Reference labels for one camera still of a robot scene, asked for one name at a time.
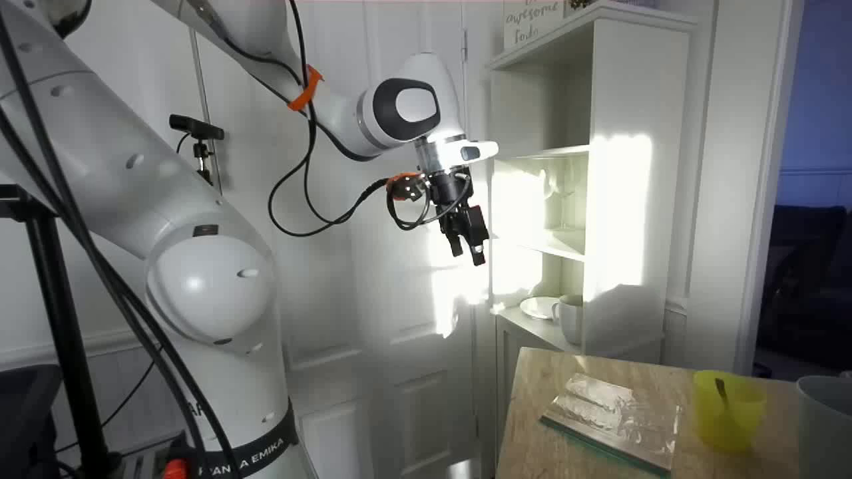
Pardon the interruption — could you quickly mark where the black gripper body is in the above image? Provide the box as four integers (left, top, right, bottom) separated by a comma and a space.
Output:
423, 165, 480, 230

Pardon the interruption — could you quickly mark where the white shelf cabinet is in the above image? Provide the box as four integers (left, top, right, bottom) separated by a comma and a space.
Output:
485, 0, 705, 479

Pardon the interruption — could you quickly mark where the yellow-green plastic cup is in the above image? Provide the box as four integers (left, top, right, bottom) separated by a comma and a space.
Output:
689, 368, 769, 455

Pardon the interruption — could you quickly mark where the grey-green cup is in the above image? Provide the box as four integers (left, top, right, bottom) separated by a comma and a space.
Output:
794, 372, 852, 479

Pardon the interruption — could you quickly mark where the white panelled door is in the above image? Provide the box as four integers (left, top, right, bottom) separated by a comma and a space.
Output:
283, 0, 501, 479

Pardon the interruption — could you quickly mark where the white lettered sign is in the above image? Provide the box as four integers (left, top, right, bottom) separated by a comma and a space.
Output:
501, 0, 568, 53

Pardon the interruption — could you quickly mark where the clear plastic bag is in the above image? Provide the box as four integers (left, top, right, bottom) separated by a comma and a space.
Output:
555, 371, 686, 455

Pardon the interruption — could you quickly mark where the black metal stand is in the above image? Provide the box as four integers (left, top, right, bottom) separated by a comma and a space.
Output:
0, 185, 117, 479

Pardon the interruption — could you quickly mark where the orange cable strap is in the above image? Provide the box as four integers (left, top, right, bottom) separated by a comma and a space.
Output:
287, 65, 327, 116

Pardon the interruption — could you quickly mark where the black camera on tripod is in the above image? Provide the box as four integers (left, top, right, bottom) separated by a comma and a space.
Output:
167, 113, 227, 193

